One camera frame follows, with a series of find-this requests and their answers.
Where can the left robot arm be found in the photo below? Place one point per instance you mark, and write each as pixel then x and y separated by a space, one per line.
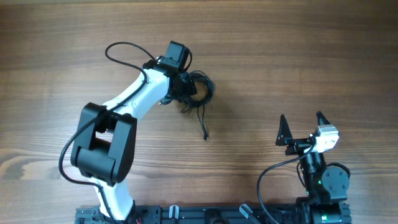
pixel 104 143

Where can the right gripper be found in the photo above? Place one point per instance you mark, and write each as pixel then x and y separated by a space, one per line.
pixel 299 145

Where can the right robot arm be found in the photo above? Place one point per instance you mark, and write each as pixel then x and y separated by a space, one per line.
pixel 326 184

